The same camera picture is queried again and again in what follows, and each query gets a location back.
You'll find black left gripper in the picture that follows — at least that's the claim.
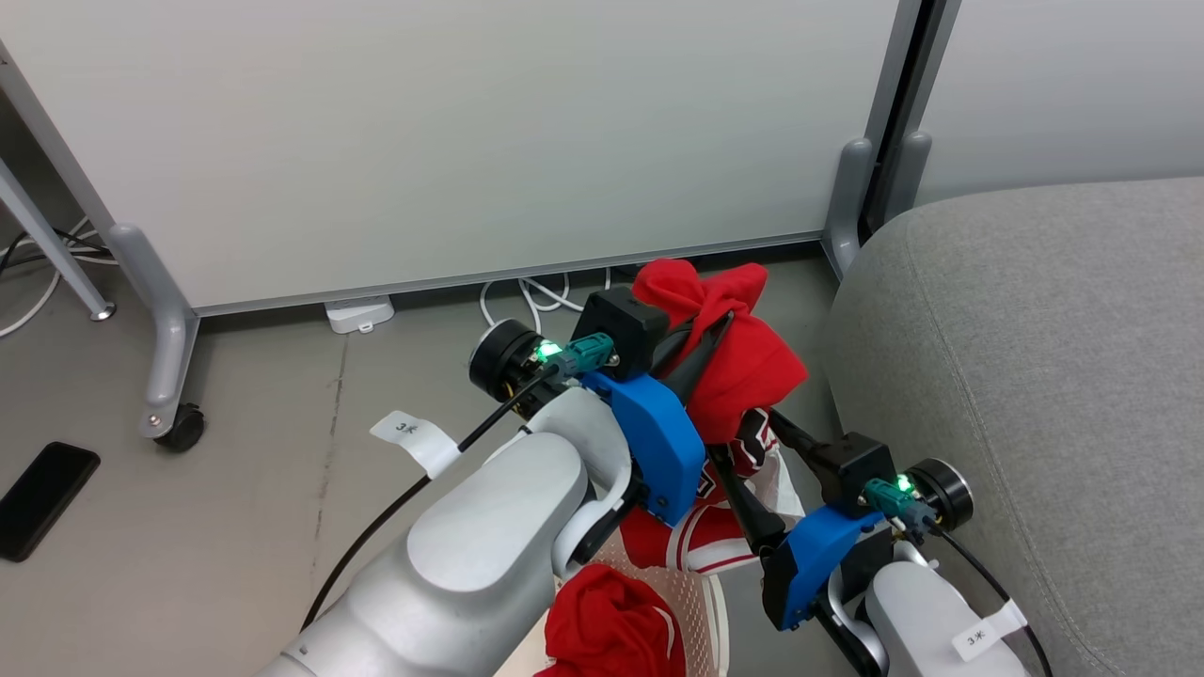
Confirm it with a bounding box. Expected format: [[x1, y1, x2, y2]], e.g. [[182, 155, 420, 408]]
[[468, 287, 736, 420]]

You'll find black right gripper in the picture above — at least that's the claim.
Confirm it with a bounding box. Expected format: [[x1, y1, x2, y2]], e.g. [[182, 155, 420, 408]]
[[705, 409, 975, 630]]

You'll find red jersey with white trim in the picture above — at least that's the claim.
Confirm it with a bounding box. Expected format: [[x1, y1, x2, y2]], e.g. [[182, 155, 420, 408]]
[[534, 258, 811, 677]]

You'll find cream perforated laundry basket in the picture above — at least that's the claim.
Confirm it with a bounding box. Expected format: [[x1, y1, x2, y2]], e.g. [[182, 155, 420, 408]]
[[497, 555, 731, 677]]

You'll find teal left gripper connector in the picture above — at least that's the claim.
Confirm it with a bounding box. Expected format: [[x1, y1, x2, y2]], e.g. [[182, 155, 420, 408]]
[[553, 333, 619, 379]]

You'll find teal gripper connector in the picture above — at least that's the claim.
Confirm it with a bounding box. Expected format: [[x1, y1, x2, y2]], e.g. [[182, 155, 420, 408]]
[[553, 333, 619, 379], [863, 475, 942, 539]]

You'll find teal right gripper connector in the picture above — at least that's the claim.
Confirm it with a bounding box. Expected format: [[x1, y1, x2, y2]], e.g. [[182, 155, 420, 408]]
[[863, 475, 942, 539]]

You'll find grey fabric sofa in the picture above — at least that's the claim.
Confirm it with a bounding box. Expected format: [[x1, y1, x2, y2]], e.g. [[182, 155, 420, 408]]
[[821, 176, 1204, 677]]

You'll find large white partition panel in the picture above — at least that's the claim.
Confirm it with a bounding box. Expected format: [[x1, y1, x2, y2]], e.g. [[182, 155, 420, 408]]
[[0, 0, 927, 318]]

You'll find narrow white partition panel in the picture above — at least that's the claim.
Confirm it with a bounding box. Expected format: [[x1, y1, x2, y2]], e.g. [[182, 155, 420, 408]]
[[865, 0, 1204, 236]]

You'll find black caster wheel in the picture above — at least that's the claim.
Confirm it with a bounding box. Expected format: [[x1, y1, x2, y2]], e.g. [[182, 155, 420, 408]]
[[153, 401, 207, 453]]

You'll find grey metal stand leg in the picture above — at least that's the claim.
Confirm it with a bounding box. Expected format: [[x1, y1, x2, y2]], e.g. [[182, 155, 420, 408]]
[[0, 155, 118, 323]]

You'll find black smartphone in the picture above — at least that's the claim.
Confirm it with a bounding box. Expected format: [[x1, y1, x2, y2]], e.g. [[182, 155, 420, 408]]
[[0, 441, 103, 564]]

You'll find white looped power cable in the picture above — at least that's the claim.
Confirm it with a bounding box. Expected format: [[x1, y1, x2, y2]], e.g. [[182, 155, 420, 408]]
[[478, 267, 614, 341]]

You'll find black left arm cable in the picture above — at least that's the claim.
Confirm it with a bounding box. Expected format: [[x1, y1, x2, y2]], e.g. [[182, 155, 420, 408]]
[[299, 365, 563, 633]]

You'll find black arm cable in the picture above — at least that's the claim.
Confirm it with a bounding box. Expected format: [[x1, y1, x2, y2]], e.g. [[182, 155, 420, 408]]
[[299, 365, 563, 633], [931, 525, 1056, 677]]

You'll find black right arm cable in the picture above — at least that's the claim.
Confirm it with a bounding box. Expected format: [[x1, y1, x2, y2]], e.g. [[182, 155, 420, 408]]
[[931, 525, 1056, 677]]

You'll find white cable label tag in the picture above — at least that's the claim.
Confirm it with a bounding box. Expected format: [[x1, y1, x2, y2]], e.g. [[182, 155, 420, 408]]
[[369, 410, 463, 480], [949, 598, 1032, 665]]

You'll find thin black floor cable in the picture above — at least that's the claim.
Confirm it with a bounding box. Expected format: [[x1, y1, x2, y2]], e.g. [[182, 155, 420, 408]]
[[0, 226, 112, 276]]

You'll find thin white floor cable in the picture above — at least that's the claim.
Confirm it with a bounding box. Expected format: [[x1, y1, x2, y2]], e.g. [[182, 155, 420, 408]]
[[0, 221, 119, 340]]

